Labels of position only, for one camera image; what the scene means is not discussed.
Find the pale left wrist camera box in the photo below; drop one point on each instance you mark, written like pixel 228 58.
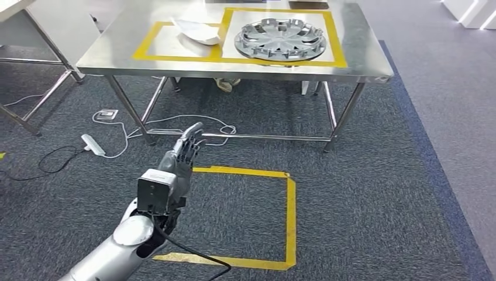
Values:
pixel 155 192

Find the white top steel table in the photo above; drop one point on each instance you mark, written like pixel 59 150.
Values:
pixel 66 42

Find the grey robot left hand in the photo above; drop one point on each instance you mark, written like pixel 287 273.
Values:
pixel 176 161

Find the silver wheel hubcap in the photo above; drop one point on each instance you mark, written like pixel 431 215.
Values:
pixel 281 38

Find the metal floor socket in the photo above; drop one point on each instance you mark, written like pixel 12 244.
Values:
pixel 107 114

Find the white plastic shell part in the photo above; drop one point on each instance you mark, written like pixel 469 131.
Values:
pixel 197 33

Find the stainless steel workbench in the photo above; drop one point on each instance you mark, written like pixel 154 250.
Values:
pixel 360 46

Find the worn yellow floor tape square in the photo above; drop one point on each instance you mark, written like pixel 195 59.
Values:
pixel 290 217

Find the white power strip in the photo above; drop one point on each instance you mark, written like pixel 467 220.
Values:
pixel 93 145

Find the white display block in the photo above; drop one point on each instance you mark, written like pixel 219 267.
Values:
pixel 486 11
pixel 453 9

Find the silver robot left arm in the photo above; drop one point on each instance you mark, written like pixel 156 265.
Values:
pixel 116 248

